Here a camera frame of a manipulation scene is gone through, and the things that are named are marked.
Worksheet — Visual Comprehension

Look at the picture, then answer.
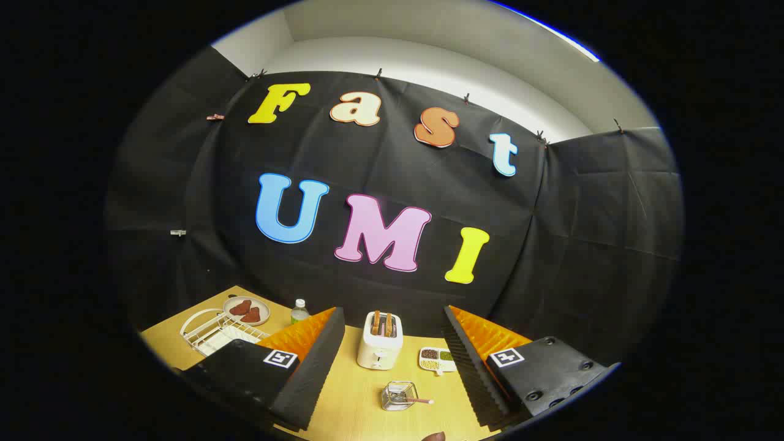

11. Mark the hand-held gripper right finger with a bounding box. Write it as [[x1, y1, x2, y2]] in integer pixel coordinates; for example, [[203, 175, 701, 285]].
[[441, 305, 620, 429]]

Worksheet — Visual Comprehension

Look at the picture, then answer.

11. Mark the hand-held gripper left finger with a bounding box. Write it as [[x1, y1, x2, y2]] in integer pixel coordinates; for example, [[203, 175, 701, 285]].
[[175, 306, 347, 432]]

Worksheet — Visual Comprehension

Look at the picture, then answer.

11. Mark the metal wire basket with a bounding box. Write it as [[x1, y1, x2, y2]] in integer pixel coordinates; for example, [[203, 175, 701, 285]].
[[381, 381, 420, 412]]

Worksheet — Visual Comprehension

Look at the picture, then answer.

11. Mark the white wire dish rack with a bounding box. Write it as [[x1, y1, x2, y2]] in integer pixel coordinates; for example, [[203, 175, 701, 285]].
[[179, 308, 271, 357]]

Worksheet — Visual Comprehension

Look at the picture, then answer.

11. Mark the white divided dish with beans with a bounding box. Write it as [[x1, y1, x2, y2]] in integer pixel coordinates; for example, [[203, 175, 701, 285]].
[[418, 347, 457, 375]]

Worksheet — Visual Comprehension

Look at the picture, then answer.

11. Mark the small grey plate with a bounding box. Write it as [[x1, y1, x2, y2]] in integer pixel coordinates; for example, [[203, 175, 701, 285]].
[[222, 296, 271, 326]]

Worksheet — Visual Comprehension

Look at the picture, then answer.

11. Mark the white toaster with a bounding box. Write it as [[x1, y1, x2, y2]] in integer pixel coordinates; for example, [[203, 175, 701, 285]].
[[357, 311, 404, 371]]

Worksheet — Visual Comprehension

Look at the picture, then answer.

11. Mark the black backdrop cloth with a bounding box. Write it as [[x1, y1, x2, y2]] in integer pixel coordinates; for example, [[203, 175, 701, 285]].
[[104, 46, 684, 368]]

